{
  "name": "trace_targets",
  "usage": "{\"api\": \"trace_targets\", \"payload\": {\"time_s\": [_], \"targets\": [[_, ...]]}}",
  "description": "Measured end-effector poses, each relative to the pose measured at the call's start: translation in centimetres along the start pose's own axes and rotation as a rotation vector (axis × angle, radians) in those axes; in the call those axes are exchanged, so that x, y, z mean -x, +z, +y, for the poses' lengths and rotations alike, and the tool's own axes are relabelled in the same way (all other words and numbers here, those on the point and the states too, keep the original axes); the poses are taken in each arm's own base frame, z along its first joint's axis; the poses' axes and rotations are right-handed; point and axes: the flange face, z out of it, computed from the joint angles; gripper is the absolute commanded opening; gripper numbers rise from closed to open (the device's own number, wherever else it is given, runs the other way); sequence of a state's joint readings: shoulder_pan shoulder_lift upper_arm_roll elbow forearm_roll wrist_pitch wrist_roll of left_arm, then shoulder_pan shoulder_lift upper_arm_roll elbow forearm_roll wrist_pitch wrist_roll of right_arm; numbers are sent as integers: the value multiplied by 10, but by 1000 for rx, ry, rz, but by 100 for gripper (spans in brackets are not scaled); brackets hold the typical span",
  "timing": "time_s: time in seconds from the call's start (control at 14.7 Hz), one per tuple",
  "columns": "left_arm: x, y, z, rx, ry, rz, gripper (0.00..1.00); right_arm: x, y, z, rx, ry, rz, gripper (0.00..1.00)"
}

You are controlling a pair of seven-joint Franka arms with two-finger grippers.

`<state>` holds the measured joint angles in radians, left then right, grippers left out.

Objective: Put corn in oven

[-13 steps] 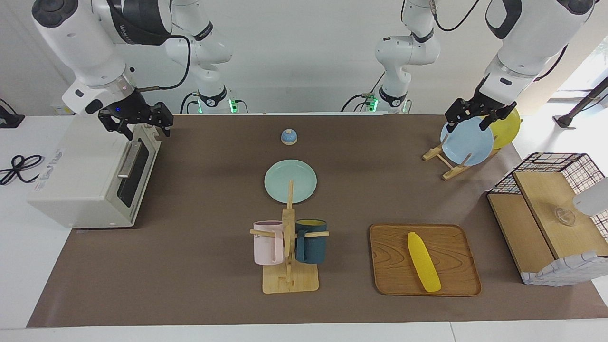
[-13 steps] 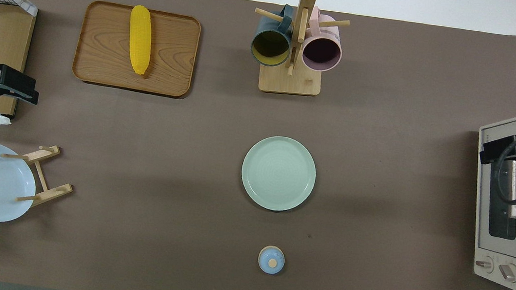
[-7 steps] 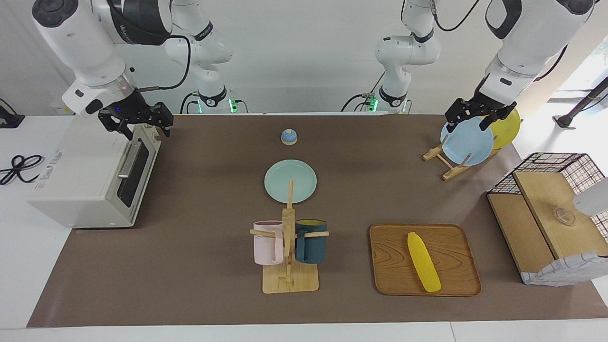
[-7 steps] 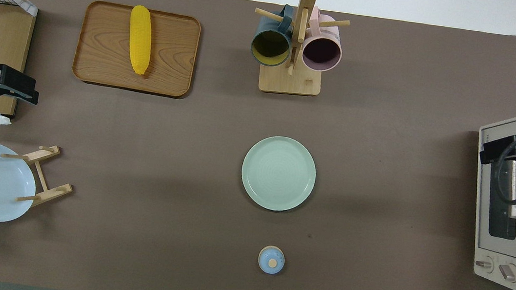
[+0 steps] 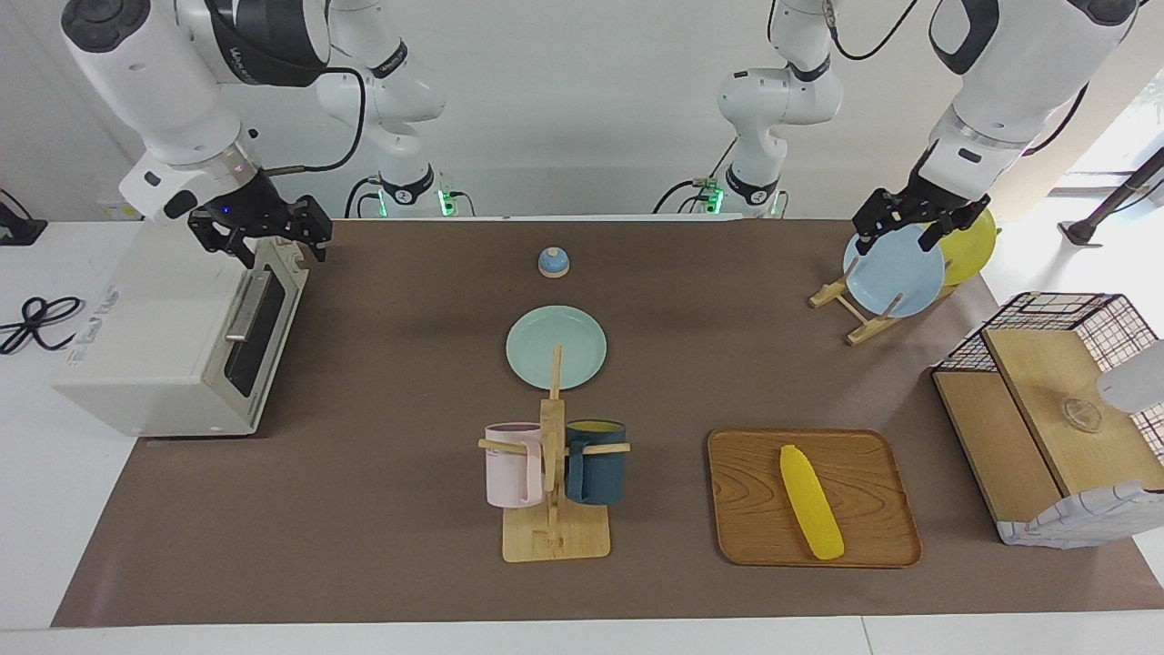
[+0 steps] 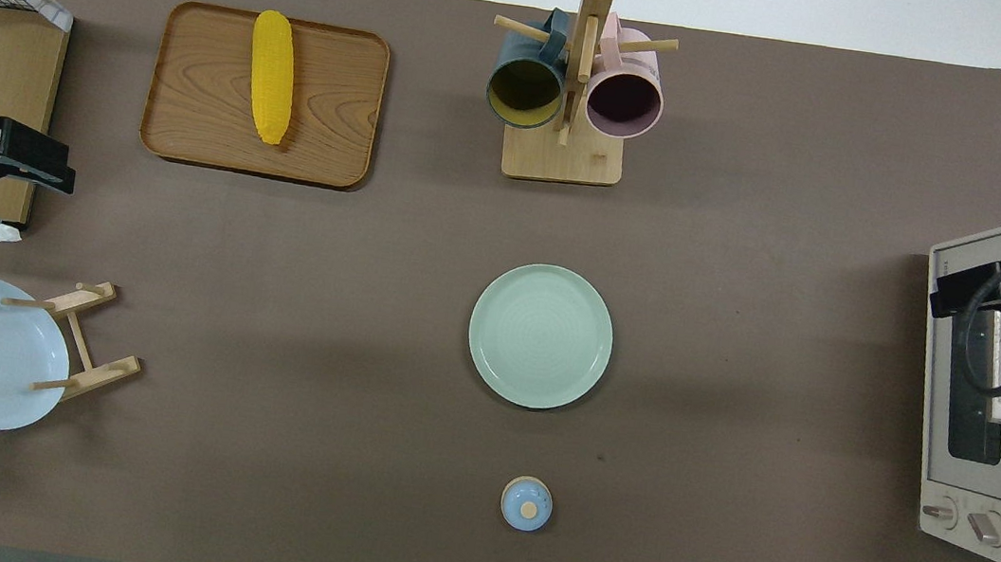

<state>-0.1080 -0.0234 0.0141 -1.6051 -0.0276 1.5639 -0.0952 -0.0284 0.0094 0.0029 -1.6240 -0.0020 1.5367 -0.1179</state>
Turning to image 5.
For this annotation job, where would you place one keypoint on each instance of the yellow corn cob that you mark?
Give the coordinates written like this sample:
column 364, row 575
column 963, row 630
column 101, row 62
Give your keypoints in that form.
column 809, row 500

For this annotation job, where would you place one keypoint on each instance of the black stand leg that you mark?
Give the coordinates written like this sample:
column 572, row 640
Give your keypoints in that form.
column 1114, row 198

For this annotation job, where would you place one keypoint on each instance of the white toaster oven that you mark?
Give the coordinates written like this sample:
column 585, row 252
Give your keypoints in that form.
column 145, row 337

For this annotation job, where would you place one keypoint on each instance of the mint green plate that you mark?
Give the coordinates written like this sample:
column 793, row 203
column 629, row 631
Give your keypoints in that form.
column 536, row 350

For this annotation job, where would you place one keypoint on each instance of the black desk clamp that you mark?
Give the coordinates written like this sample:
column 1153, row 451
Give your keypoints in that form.
column 18, row 229

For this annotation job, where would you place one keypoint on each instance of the dark blue mug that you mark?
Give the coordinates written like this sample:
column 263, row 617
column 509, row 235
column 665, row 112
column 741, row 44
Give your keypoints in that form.
column 600, row 473

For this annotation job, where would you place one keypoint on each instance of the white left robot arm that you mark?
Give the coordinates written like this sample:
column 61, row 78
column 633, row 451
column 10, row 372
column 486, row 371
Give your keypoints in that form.
column 1009, row 82

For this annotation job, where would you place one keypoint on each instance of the toaster oven glass door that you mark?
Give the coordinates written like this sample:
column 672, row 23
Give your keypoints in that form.
column 273, row 337

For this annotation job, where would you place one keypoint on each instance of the pink mug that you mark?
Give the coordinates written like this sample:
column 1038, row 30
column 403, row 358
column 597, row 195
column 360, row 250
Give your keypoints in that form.
column 509, row 468

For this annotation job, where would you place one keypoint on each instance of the wooden plate rack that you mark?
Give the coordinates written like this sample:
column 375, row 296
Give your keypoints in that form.
column 864, row 329

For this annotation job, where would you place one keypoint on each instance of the wooden serving tray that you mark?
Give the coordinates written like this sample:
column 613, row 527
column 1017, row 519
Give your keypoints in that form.
column 755, row 509

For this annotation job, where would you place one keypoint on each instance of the white power box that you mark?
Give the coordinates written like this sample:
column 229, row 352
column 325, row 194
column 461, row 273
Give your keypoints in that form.
column 123, row 211

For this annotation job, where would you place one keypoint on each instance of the small blue call bell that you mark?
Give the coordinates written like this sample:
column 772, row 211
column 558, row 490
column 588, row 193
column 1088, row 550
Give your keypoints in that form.
column 553, row 264

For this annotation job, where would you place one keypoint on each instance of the brown table mat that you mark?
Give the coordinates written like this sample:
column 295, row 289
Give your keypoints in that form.
column 382, row 509

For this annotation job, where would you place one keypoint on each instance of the wooden mug rack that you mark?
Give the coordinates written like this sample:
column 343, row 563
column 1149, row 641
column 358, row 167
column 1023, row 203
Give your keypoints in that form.
column 555, row 537

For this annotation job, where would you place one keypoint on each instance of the light blue plate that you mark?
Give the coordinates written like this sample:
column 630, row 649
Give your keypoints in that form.
column 896, row 277

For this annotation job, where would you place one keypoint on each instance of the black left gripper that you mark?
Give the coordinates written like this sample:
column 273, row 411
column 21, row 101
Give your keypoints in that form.
column 928, row 205

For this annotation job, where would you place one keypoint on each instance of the yellow plate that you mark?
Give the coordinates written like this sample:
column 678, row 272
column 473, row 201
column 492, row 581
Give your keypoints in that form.
column 973, row 250

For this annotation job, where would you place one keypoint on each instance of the white checkered cloth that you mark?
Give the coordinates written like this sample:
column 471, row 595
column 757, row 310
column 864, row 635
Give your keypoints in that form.
column 1082, row 523

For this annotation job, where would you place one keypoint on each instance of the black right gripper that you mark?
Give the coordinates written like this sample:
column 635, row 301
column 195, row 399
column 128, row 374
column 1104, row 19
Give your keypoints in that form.
column 250, row 207

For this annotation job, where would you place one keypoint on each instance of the small clear glass cup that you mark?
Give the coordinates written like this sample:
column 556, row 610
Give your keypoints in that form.
column 1081, row 415

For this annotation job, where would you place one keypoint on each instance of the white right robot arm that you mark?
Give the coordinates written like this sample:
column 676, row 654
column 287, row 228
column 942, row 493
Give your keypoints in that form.
column 145, row 82

